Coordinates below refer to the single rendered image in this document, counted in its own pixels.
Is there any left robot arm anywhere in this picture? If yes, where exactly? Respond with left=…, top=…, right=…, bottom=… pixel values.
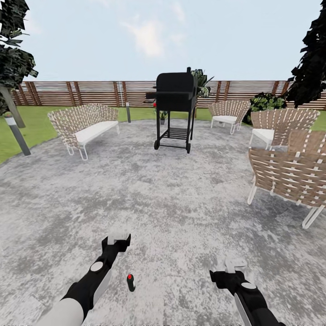
left=34, top=232, right=131, bottom=326

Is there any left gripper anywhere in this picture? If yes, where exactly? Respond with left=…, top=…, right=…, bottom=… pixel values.
left=102, top=235, right=131, bottom=259

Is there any insectifuge atomizer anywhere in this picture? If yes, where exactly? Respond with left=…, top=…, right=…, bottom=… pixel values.
left=126, top=274, right=135, bottom=292

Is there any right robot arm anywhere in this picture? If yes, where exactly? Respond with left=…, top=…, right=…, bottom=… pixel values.
left=210, top=259, right=286, bottom=326

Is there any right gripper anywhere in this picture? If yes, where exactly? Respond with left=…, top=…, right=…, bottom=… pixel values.
left=210, top=270, right=246, bottom=294

